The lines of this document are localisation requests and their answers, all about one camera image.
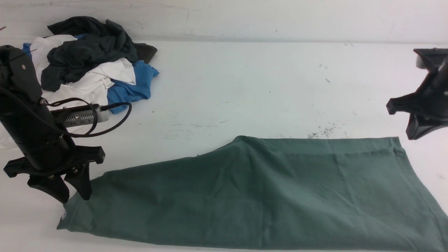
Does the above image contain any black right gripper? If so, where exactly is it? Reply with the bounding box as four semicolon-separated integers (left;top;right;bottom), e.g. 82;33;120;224
386;48;448;140

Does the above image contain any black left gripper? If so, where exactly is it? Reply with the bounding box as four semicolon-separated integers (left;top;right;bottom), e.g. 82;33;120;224
3;146;105;204

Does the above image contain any green long-sleeved shirt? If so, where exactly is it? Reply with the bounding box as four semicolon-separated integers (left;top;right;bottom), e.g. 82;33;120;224
57;136;448;252

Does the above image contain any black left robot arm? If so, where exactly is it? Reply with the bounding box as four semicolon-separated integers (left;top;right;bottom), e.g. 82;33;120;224
0;45;105;204

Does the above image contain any white shirt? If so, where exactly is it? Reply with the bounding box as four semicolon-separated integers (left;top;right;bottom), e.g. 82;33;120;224
29;35;136;105

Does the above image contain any blue shirt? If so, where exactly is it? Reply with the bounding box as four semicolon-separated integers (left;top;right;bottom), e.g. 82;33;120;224
23;35;159;107

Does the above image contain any dark grey shirt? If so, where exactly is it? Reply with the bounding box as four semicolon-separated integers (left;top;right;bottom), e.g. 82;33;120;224
41;16;158;92

